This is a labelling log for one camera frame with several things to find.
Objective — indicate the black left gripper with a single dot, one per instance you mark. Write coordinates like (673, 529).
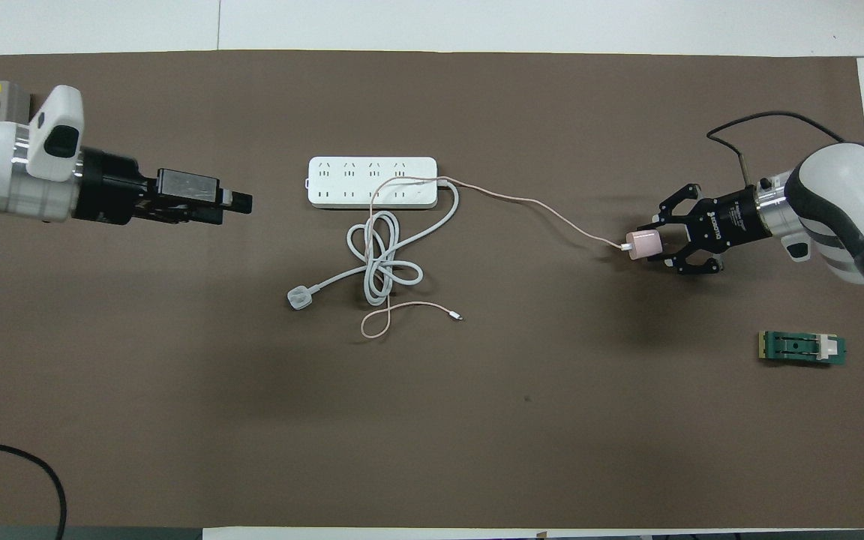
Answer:
(109, 187)

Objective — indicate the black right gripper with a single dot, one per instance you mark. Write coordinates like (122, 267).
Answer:
(732, 217)

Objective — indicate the pink wall charger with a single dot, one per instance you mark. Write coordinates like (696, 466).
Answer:
(643, 245)

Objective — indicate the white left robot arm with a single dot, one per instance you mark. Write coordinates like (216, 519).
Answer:
(4, 150)

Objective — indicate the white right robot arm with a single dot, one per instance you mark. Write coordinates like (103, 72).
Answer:
(837, 187)

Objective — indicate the white power strip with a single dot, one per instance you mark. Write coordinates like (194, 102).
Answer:
(342, 184)

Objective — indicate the brown table mat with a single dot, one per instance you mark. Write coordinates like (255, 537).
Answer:
(477, 412)

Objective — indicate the green knife switch block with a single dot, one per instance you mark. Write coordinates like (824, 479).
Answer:
(784, 346)

